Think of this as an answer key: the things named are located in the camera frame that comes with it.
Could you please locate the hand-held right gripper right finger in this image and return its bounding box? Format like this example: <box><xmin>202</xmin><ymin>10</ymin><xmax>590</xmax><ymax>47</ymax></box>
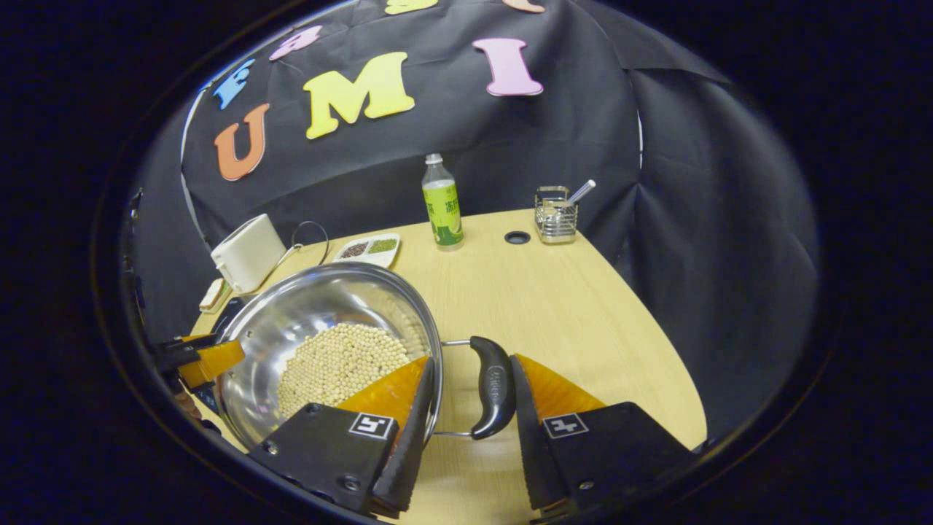
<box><xmin>509</xmin><ymin>353</ymin><xmax>697</xmax><ymax>515</ymax></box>

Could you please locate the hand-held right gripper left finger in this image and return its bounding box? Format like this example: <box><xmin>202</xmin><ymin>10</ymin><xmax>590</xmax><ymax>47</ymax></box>
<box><xmin>248</xmin><ymin>355</ymin><xmax>437</xmax><ymax>520</ymax></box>

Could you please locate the black induction cooktop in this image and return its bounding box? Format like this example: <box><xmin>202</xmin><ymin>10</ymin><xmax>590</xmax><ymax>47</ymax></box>
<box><xmin>193</xmin><ymin>295</ymin><xmax>249</xmax><ymax>416</ymax></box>

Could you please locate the steel pot with black handles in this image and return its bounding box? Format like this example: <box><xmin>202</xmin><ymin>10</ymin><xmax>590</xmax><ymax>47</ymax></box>
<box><xmin>216</xmin><ymin>262</ymin><xmax>517</xmax><ymax>453</ymax></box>

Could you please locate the pile of soybeans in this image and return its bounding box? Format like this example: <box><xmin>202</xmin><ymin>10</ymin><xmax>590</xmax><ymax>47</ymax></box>
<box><xmin>276</xmin><ymin>323</ymin><xmax>410</xmax><ymax>419</ymax></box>

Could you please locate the white toaster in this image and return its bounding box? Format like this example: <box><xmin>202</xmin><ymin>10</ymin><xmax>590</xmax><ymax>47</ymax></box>
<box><xmin>210</xmin><ymin>214</ymin><xmax>287</xmax><ymax>295</ymax></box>

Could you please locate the white divided bean dish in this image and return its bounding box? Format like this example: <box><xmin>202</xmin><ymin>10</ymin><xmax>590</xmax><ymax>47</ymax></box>
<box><xmin>332</xmin><ymin>233</ymin><xmax>402</xmax><ymax>268</ymax></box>

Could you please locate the green label drink bottle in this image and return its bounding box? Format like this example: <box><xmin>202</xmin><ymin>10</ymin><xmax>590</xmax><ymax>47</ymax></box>
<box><xmin>421</xmin><ymin>153</ymin><xmax>465</xmax><ymax>252</ymax></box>

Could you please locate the black backdrop cloth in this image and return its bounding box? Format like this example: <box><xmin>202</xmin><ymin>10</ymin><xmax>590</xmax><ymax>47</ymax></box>
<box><xmin>120</xmin><ymin>0</ymin><xmax>821</xmax><ymax>446</ymax></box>

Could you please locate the black power cable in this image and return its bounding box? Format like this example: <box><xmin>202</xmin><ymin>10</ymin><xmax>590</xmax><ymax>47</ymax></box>
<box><xmin>290</xmin><ymin>220</ymin><xmax>330</xmax><ymax>267</ymax></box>

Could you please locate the metal wire utensil holder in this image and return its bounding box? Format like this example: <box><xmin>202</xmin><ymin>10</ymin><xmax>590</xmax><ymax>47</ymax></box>
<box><xmin>534</xmin><ymin>185</ymin><xmax>579</xmax><ymax>244</ymax></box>

